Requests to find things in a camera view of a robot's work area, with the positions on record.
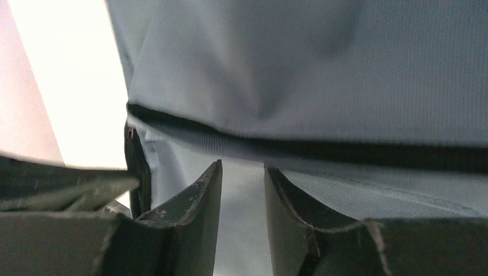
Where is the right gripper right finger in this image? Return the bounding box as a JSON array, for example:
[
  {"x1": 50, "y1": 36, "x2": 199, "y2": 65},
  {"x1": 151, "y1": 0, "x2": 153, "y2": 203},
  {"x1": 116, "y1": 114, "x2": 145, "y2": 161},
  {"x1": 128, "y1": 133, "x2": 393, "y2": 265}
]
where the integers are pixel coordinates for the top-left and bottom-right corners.
[{"x1": 265, "y1": 167, "x2": 487, "y2": 275}]

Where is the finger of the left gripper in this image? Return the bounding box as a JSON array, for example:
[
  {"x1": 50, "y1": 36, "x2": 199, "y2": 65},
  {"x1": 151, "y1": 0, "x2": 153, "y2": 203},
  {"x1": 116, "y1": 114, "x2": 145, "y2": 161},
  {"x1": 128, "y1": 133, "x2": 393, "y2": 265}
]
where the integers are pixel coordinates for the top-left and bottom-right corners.
[{"x1": 1, "y1": 156, "x2": 139, "y2": 212}]

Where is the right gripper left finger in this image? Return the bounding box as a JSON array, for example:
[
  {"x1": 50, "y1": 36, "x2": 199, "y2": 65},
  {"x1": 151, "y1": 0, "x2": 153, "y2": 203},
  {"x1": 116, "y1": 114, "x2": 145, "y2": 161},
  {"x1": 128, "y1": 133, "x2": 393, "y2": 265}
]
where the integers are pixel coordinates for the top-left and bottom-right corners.
[{"x1": 1, "y1": 161, "x2": 223, "y2": 275}]

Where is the blue-grey student backpack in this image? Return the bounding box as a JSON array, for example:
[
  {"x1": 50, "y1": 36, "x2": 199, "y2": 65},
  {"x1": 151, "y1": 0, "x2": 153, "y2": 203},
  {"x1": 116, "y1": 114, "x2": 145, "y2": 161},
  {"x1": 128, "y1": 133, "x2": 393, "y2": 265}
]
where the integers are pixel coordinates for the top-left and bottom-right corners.
[{"x1": 106, "y1": 1, "x2": 487, "y2": 275}]

